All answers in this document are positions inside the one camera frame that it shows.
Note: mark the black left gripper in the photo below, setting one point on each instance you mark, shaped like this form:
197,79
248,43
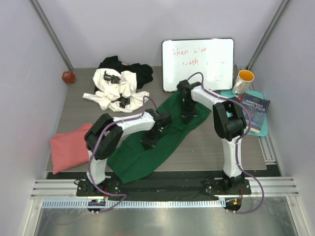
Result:
147,143

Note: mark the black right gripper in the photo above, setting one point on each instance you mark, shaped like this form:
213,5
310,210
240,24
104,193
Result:
187,116

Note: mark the green t-shirt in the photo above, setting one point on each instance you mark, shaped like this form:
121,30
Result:
131,162

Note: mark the white dry-erase board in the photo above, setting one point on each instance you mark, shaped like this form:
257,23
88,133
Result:
213,57

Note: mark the white t-shirt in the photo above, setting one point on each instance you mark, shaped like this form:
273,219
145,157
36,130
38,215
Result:
116,91

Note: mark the white mug orange inside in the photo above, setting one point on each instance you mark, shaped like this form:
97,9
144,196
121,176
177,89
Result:
243,82

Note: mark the Nineteen Eighty-Four book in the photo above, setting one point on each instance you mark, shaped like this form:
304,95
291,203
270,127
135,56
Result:
257,110

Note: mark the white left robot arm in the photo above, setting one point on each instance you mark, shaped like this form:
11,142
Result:
106,133

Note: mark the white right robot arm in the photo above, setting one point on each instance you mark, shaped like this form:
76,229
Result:
229,124

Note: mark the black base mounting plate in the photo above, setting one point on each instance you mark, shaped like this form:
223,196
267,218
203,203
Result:
165,186

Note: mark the black t-shirt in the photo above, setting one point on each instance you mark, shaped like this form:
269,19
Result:
144,73

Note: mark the teal plastic mat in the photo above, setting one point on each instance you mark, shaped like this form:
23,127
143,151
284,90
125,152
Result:
261,127

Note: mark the folded pink t-shirt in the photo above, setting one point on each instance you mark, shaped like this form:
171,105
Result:
69,150

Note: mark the small red cube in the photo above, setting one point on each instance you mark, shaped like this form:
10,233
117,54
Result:
68,77

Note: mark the white slotted cable duct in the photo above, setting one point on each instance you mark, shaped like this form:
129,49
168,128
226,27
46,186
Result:
98,203

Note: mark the aluminium frame rail front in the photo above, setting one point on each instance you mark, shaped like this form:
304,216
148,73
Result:
263,186

